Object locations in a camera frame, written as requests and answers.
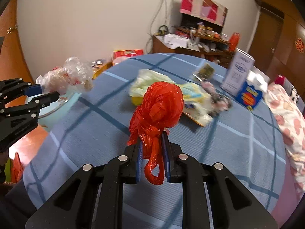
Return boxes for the brown wooden door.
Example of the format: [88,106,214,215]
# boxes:
[249,8,283,71]

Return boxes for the white cables on wall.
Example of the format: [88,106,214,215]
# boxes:
[145,0,172,53]

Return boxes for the pink white patchwork cloth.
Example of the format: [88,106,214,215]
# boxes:
[180,0,228,27]

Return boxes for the red plastic bag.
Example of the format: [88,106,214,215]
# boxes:
[126,81,185,186]

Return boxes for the red double happiness sticker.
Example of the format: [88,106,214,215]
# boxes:
[295,37,304,53]

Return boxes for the clear plastic bag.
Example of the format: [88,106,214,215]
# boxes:
[36,56,94,95]

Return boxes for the blue plaid bed sheet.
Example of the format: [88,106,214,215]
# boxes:
[23,53,286,228]

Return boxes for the pink heart pillow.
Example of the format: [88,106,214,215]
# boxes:
[264,83,304,195]

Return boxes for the grey pink wrapper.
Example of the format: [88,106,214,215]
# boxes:
[201,81,233,117]

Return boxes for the white box on cabinet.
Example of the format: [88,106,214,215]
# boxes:
[163,34,189,49]

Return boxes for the light blue trash bin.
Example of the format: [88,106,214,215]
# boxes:
[38,92,81,132]

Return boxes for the orange plastic container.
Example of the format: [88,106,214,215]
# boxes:
[229,33,240,52]

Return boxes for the black yellow snack packet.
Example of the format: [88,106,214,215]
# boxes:
[192,63,214,82]

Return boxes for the red cardboard box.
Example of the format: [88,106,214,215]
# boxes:
[112,49,144,66]

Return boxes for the wooden tv cabinet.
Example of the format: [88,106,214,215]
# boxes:
[150,14,237,68]

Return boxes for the yellow green printed bag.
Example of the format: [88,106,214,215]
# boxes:
[129,69,213,127]

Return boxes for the white tall carton box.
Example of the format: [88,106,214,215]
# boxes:
[221,48,255,97]

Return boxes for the yellow crumpled wrapper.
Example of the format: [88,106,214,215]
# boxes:
[130,96,143,106]

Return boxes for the blue yellow small box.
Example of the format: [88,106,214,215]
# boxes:
[235,81,263,111]

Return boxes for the black white cow pillow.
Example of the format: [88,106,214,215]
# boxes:
[274,75,304,114]

